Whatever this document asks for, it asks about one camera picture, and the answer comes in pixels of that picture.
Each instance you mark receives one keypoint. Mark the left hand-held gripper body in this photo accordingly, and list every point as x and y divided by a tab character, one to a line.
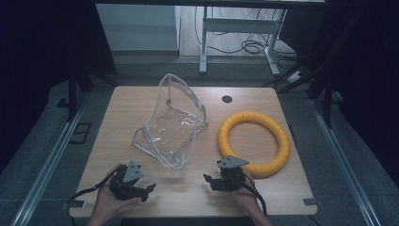
130	177

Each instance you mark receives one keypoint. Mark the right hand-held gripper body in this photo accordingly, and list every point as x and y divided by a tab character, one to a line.
230	175

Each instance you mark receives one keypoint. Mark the clear plastic zipper bag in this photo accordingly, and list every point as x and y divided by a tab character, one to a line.
175	125

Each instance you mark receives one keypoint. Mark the person's right hand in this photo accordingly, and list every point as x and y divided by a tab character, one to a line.
247	196

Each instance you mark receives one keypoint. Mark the person's left hand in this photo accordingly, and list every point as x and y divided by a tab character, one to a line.
106	201

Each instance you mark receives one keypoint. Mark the dark round table grommet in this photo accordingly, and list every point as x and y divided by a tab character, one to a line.
227	99

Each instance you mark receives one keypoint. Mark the black metal stand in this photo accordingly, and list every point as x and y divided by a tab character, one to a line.
72	94
327	103

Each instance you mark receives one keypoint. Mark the white power strip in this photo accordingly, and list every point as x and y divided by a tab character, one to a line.
295	76

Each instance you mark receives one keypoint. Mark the dark curtain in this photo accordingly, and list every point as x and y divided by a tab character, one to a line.
40	62
367	69

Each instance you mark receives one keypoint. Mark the white panel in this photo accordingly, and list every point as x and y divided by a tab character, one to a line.
138	28

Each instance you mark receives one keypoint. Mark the black floor frame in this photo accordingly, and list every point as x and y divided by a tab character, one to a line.
71	138

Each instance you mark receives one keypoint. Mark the metal floor rail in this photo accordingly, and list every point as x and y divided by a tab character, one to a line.
342	163
50	163

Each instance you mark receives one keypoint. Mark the white desk frame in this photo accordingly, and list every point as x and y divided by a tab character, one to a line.
238	25

